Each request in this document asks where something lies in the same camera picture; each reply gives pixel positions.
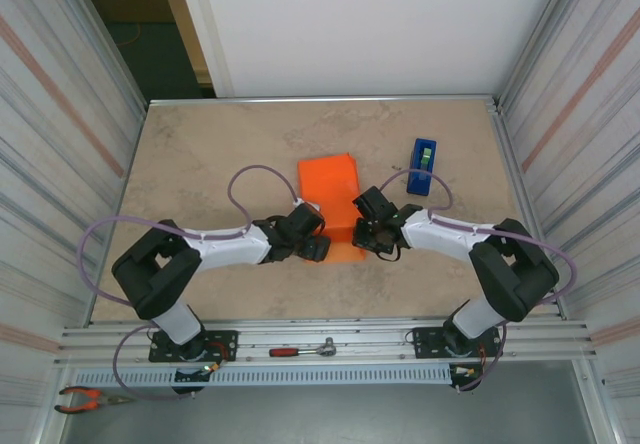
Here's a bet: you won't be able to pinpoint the orange handled pliers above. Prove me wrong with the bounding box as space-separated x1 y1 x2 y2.
53 386 134 414

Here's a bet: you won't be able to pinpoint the grey metal shelf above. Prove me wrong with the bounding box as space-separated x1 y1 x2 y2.
49 361 606 444

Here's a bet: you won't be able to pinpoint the red handled ratchet wrench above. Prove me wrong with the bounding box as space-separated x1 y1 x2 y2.
268 336 339 359

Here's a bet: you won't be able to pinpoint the white door frame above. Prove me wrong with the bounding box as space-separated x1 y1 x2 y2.
153 0 236 99

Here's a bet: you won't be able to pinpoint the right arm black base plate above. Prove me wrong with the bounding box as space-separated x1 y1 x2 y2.
412 326 503 360

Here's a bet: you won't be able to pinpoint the aluminium corner post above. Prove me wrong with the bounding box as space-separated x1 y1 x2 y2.
62 0 151 113
497 0 586 108

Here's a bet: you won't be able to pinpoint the ridged aluminium side rail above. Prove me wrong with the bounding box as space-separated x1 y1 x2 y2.
487 98 569 321

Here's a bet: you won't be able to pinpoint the yellow plug power wire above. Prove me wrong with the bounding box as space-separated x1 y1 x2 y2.
202 341 237 373
449 346 489 380

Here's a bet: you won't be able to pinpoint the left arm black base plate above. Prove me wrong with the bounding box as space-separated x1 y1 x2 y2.
148 329 240 364

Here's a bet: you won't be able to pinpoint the wide aluminium mounting rail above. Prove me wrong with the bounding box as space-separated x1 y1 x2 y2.
57 316 599 365

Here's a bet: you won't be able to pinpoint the blue tape dispenser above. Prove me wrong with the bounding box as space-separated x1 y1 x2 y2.
405 137 439 198

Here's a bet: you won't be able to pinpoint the white slotted cable duct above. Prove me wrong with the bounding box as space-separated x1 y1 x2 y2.
74 366 454 385

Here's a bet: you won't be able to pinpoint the thin aluminium table rail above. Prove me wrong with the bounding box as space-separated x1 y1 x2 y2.
148 94 502 110

